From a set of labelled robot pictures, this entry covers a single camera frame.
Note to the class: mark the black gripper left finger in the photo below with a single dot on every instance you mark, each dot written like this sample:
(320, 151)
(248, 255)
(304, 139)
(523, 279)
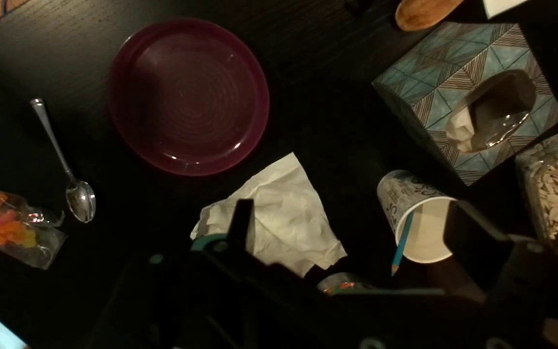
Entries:
(241, 226)

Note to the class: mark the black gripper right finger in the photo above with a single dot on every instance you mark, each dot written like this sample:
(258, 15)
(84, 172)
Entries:
(479, 246)

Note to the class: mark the blue pencil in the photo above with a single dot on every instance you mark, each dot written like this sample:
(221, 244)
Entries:
(403, 244)

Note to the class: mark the white paper cup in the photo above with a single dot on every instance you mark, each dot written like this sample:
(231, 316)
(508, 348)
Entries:
(401, 195)

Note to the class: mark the crumpled white napkin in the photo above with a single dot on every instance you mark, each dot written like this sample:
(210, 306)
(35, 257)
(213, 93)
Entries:
(285, 215)

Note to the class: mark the maroon round plate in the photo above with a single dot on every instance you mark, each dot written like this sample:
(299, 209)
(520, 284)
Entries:
(188, 98)

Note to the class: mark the metal spoon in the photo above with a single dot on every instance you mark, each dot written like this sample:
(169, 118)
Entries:
(80, 201)

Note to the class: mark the teal patterned tissue box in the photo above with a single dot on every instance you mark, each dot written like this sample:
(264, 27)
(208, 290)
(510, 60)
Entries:
(434, 71)

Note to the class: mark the clear bag of colourful candy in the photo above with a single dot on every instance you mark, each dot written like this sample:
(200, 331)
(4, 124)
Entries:
(8, 226)

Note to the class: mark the wooden spoon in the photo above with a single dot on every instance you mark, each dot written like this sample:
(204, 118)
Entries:
(421, 15)

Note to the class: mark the flat white paper sheet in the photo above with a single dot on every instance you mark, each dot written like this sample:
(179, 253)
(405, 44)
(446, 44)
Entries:
(498, 7)

